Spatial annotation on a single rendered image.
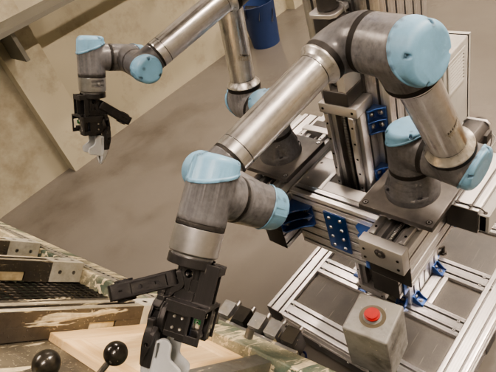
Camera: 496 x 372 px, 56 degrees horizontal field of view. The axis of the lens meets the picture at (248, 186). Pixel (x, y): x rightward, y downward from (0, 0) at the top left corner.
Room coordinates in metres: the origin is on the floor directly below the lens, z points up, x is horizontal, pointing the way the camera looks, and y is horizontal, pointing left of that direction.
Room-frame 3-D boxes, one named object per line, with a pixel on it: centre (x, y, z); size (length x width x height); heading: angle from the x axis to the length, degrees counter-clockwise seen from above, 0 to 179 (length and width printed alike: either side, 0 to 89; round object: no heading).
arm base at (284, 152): (1.36, -0.15, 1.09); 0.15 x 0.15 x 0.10
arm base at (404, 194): (0.96, -0.44, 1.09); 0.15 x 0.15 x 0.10
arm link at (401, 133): (0.95, -0.44, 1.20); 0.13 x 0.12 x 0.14; 27
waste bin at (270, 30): (4.85, -0.71, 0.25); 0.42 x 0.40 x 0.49; 125
